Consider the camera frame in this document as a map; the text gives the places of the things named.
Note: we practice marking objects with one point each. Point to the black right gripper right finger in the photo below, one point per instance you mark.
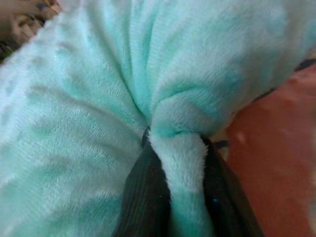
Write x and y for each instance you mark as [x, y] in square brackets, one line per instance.
[222, 197]

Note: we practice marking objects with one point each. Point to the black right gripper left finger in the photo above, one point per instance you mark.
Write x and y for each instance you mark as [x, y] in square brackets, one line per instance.
[145, 197]

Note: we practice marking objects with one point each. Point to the mint green plush pillow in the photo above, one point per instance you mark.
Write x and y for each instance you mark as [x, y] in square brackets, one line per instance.
[98, 98]

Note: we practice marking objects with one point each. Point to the orange red bed sheet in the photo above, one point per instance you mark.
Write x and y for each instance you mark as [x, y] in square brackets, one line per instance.
[271, 160]

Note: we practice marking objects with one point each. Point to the brown patterned fabric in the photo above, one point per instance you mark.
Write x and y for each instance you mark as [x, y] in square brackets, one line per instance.
[14, 22]

